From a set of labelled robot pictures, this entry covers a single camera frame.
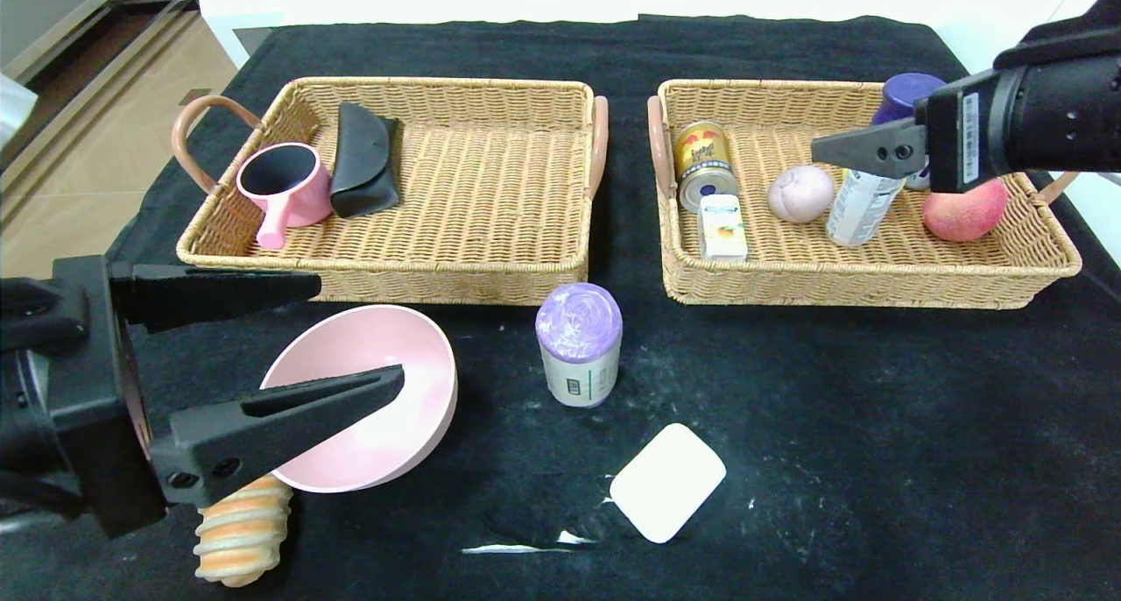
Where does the blue cap spray can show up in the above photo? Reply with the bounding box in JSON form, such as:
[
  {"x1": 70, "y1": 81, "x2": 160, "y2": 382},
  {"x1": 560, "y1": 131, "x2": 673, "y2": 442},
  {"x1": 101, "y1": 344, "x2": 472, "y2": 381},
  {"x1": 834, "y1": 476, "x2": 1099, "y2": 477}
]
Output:
[{"x1": 826, "y1": 73, "x2": 947, "y2": 248}]

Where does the grey metal shelf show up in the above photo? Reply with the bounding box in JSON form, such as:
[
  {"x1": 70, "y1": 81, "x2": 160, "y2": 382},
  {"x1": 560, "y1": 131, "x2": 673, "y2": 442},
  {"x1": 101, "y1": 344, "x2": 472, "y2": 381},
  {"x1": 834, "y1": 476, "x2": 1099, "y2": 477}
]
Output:
[{"x1": 0, "y1": 0, "x2": 204, "y2": 103}]

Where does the pink mug with handle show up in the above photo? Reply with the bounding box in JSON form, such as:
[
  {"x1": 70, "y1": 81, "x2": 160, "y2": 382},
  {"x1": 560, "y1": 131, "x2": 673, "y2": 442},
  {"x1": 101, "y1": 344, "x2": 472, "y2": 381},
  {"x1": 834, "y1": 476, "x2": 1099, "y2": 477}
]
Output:
[{"x1": 236, "y1": 143, "x2": 335, "y2": 252}]

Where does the striped orange bread roll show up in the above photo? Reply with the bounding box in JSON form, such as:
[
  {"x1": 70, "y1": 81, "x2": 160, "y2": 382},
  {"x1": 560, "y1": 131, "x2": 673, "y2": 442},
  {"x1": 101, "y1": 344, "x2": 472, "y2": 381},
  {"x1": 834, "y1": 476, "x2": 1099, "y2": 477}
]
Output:
[{"x1": 194, "y1": 474, "x2": 293, "y2": 588}]

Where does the black glasses case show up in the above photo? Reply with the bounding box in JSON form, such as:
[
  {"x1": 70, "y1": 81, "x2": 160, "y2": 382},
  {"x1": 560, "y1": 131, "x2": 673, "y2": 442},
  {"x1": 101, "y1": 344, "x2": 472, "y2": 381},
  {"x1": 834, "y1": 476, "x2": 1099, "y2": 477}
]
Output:
[{"x1": 329, "y1": 102, "x2": 404, "y2": 221}]

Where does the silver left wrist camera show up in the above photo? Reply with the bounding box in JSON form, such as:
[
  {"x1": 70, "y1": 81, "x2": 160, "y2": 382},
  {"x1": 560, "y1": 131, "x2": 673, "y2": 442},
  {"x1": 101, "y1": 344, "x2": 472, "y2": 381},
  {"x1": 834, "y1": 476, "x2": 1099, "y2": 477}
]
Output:
[{"x1": 0, "y1": 74, "x2": 39, "y2": 151}]

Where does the wicker basket holding pink mug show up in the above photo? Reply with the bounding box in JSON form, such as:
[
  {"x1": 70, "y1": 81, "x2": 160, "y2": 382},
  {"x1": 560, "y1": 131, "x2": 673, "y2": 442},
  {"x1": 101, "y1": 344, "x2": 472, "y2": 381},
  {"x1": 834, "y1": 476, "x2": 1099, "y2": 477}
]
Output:
[{"x1": 173, "y1": 77, "x2": 610, "y2": 308}]

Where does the pink bowl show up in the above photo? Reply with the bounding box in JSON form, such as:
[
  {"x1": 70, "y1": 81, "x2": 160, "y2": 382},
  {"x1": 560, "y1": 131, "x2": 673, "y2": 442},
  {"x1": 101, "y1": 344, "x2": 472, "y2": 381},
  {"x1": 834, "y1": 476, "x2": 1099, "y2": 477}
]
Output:
[{"x1": 261, "y1": 305, "x2": 459, "y2": 494}]

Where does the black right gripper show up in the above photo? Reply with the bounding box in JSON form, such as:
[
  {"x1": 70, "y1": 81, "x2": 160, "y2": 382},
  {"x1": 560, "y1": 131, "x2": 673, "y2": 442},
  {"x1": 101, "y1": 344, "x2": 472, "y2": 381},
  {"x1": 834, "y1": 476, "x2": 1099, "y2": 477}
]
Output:
[{"x1": 811, "y1": 54, "x2": 1121, "y2": 194}]

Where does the red peach fruit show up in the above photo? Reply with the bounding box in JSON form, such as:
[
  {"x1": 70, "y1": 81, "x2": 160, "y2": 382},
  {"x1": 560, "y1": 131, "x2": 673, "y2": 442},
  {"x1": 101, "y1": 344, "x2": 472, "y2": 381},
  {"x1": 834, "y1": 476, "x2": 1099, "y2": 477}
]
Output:
[{"x1": 921, "y1": 176, "x2": 1010, "y2": 244}]

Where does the mauve round peach bun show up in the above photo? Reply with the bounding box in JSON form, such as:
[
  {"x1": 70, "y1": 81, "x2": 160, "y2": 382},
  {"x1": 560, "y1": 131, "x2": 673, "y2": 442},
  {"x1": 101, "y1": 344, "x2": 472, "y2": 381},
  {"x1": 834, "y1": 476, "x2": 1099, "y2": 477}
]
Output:
[{"x1": 767, "y1": 165, "x2": 835, "y2": 224}]

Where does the wicker basket holding food items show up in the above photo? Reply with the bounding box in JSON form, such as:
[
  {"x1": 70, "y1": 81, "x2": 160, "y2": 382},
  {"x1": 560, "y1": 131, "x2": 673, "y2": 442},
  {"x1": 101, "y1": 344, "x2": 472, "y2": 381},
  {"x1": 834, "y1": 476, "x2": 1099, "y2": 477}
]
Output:
[{"x1": 646, "y1": 80, "x2": 1082, "y2": 311}]

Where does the small white juice carton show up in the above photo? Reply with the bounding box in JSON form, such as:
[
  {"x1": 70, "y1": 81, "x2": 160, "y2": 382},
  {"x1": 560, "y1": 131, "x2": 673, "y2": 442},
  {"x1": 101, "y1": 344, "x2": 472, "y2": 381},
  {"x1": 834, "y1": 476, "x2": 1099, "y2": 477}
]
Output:
[{"x1": 698, "y1": 194, "x2": 750, "y2": 261}]

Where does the gold drink can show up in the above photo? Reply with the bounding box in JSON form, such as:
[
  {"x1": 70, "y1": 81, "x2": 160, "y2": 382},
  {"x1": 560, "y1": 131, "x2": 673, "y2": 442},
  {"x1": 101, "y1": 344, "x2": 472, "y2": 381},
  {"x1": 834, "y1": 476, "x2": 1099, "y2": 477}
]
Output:
[{"x1": 672, "y1": 120, "x2": 738, "y2": 214}]

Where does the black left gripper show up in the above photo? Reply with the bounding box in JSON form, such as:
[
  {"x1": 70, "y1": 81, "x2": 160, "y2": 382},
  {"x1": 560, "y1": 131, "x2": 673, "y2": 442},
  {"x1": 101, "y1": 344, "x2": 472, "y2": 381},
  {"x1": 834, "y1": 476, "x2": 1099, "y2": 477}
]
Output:
[{"x1": 0, "y1": 253, "x2": 405, "y2": 540}]

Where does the white soap bar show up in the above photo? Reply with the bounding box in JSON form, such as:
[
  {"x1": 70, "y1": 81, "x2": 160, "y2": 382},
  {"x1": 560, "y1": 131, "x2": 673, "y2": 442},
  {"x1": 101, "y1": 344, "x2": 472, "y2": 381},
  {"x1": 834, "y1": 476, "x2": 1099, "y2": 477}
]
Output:
[{"x1": 609, "y1": 423, "x2": 728, "y2": 545}]

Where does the purple-lidded white jar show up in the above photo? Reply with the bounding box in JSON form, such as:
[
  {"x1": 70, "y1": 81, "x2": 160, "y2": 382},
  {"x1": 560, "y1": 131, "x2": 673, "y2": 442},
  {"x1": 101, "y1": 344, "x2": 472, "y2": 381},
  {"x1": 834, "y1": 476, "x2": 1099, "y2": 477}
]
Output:
[{"x1": 535, "y1": 283, "x2": 624, "y2": 409}]

